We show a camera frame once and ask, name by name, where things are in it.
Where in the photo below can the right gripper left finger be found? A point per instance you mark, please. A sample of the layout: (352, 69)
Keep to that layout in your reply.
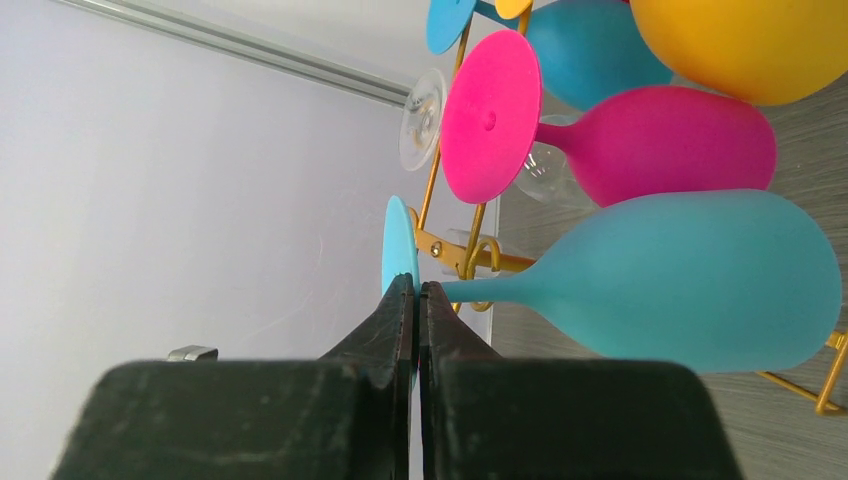
(343, 415)

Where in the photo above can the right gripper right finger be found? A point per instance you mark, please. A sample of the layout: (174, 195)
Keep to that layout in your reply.
(485, 416)

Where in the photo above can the clear wine glass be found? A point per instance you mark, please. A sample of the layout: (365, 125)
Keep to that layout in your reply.
(546, 175)
(422, 120)

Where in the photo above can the blue wine glass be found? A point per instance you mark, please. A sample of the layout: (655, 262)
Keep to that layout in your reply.
(585, 53)
(718, 281)

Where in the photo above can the pink wine glass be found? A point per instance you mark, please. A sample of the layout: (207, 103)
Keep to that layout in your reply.
(647, 140)

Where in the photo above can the yellow wine glass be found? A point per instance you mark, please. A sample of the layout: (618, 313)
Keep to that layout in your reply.
(758, 52)

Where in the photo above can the gold wire glass rack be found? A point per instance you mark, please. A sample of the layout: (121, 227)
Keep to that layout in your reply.
(452, 256)

